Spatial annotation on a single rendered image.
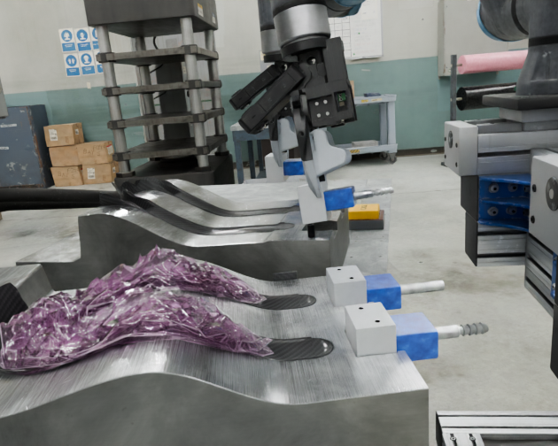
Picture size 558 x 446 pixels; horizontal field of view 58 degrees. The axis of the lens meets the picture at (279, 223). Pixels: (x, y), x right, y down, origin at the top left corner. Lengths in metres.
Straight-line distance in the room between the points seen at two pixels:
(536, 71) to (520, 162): 0.16
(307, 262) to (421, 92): 6.65
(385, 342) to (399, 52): 6.84
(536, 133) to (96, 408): 0.85
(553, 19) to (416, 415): 0.77
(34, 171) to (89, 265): 6.84
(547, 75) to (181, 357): 0.83
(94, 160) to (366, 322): 7.01
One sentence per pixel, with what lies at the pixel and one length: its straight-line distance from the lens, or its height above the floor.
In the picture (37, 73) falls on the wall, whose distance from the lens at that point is 8.05.
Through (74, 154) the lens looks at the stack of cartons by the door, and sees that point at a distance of 7.49.
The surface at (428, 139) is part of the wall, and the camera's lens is 7.36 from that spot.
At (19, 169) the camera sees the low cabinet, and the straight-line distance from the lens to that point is 7.74.
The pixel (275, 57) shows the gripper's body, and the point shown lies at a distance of 0.99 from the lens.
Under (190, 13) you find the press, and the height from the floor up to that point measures 1.73.
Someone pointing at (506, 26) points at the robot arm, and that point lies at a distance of 1.16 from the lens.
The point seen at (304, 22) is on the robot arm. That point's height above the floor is 1.17.
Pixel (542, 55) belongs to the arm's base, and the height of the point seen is 1.11.
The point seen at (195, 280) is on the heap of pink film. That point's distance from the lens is 0.55.
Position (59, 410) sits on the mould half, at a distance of 0.43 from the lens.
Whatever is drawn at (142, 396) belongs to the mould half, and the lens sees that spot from 0.41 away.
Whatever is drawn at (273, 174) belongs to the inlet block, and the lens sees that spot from 1.02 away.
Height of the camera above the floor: 1.09
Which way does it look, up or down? 15 degrees down
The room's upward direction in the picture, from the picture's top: 5 degrees counter-clockwise
